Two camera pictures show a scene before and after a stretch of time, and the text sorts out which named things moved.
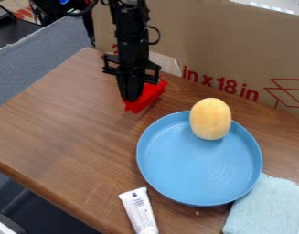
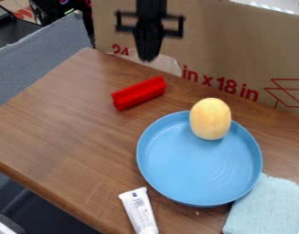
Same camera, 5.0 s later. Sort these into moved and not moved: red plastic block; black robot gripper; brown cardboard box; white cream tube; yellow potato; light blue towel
Moved: red plastic block; black robot gripper
Not moved: white cream tube; brown cardboard box; light blue towel; yellow potato
